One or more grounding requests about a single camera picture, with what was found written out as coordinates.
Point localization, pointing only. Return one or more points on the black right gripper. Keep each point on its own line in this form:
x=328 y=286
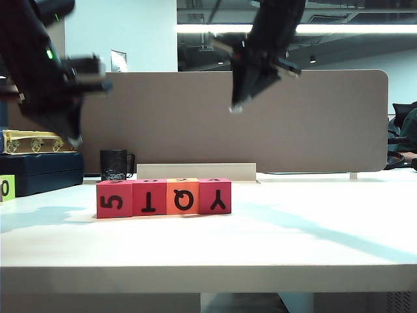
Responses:
x=260 y=52

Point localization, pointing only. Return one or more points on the pink foam block letter Y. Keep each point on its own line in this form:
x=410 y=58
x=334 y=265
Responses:
x=215 y=199

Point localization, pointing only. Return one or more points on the white divider foot bracket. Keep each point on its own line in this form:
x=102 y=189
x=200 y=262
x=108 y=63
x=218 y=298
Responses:
x=353 y=175

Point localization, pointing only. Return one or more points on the person in dark green top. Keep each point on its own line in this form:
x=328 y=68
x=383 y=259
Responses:
x=410 y=128

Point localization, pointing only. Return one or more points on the brown desk divider panel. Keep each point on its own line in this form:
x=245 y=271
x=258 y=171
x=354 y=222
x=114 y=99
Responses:
x=195 y=130

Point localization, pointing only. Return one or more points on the dark blue case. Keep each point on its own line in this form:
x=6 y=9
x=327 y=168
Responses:
x=42 y=172

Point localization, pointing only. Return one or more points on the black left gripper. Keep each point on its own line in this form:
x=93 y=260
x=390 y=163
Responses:
x=58 y=91

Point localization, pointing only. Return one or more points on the yellow patterned box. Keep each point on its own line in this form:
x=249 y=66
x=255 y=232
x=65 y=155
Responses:
x=32 y=145

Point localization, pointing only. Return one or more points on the pink foam block digit 5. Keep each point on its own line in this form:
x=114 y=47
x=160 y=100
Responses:
x=114 y=202

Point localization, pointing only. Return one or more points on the pink foam block letter T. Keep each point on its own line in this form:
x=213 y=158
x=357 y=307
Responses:
x=149 y=200

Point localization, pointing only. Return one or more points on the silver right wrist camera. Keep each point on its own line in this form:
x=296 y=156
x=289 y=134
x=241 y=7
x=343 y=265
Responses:
x=220 y=41

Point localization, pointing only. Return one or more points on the green foam block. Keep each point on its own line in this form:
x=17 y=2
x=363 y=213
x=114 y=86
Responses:
x=8 y=189

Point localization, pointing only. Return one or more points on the orange foam block letter Q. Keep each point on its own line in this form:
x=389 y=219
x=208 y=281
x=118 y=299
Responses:
x=182 y=199

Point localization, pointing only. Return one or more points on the framed wall sign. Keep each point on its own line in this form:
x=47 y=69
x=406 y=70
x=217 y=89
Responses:
x=118 y=61

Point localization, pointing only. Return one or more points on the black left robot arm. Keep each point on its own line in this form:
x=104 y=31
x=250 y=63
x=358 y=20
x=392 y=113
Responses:
x=23 y=49

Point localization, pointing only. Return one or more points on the black mug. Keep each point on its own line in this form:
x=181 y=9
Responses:
x=112 y=164

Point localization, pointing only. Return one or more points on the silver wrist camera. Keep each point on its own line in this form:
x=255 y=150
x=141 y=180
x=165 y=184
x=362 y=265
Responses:
x=220 y=41
x=88 y=65

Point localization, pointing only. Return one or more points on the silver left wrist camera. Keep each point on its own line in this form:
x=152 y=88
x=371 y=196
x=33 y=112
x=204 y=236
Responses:
x=88 y=65

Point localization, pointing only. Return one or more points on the white ceiling light strip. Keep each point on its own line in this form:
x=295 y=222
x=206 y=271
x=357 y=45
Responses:
x=342 y=28

